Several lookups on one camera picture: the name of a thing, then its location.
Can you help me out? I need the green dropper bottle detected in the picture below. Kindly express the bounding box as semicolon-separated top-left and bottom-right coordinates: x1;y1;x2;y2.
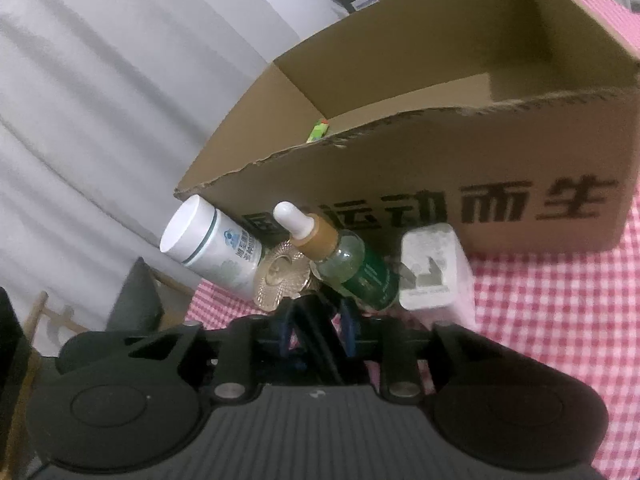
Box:
272;202;399;312

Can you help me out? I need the white power adapter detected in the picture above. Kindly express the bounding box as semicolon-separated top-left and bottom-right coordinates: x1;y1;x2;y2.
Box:
399;223;476;330

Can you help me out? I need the gold round tin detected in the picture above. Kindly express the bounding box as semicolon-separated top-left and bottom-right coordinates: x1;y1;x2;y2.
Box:
253;240;320;312

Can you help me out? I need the white pill bottle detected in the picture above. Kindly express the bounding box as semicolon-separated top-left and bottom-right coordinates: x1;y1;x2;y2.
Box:
160;195;262;300

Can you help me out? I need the wooden chair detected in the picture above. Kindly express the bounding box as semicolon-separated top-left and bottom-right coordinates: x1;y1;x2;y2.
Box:
1;258;194;479

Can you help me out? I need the green marker pen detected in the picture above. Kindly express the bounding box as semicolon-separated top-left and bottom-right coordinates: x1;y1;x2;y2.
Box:
306;119;330;143

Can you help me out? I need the pink checkered tablecloth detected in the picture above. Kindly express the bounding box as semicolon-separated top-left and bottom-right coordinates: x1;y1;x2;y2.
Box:
184;0;640;480

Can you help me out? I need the brown cardboard box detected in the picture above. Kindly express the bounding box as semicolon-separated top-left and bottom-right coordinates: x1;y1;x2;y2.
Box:
173;0;640;256

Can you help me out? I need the white curtain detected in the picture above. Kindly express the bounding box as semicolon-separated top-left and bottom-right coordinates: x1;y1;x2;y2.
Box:
1;0;343;318

